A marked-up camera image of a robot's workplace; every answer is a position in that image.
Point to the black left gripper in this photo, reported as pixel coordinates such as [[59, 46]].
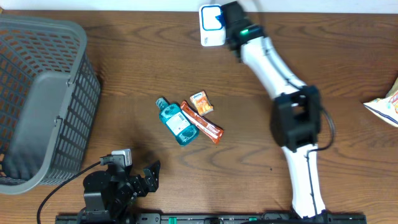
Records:
[[151, 182]]

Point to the teal mouthwash bottle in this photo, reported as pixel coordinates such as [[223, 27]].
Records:
[[177, 123]]

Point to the orange snack bar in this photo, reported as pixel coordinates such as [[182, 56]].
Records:
[[214, 132]]

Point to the small orange tissue pack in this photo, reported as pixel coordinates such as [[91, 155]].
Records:
[[201, 103]]

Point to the yellow snack bag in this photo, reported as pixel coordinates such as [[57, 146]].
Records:
[[385, 108]]

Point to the pale wet wipes pack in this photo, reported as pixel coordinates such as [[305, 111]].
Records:
[[220, 19]]

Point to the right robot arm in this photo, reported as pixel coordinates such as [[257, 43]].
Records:
[[296, 109]]

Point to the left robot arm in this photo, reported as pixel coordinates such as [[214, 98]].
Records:
[[109, 193]]

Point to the white barcode scanner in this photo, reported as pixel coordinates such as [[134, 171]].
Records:
[[211, 32]]

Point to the grey plastic basket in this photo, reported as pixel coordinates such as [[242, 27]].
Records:
[[49, 97]]

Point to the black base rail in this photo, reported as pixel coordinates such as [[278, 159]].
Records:
[[270, 218]]

